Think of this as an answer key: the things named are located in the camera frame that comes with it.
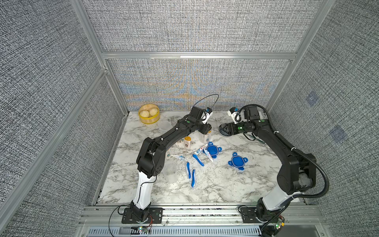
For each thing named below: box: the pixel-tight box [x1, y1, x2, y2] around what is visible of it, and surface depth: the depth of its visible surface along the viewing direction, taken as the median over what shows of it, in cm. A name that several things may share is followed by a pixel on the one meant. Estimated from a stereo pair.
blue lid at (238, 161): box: [227, 152, 249, 171], surface depth 94 cm
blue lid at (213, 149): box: [205, 141, 223, 159], surface depth 99 cm
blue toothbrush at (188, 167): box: [186, 161, 191, 179], surface depth 91 cm
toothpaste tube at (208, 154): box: [203, 148, 214, 162], surface depth 97 cm
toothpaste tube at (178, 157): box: [170, 154, 186, 160], surface depth 96 cm
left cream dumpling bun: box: [139, 110, 151, 118], surface depth 112 cm
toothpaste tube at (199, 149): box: [193, 144, 207, 155], surface depth 99 cm
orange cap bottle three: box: [184, 136, 192, 149], surface depth 94 cm
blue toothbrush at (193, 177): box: [191, 168, 196, 188], surface depth 87 cm
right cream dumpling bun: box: [149, 108, 158, 117], surface depth 115 cm
